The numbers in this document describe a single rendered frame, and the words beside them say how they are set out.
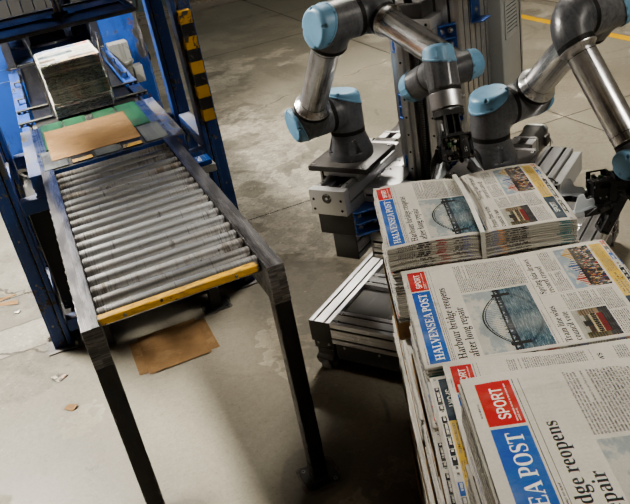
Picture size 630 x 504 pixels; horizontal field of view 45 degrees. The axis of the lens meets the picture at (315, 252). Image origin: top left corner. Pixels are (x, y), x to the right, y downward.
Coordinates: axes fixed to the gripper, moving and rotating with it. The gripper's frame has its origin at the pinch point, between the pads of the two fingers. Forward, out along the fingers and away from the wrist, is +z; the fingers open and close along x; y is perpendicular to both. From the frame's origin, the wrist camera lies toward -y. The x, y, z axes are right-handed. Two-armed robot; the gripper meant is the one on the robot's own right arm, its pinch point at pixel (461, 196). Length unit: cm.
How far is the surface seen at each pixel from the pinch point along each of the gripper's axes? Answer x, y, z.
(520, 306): -2, 55, 22
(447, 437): -19, 78, 36
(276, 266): -48, -24, 9
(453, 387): -16, 71, 31
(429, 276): -14.5, 43.8, 15.6
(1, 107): -241, -313, -128
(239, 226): -59, -48, -5
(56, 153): -143, -135, -55
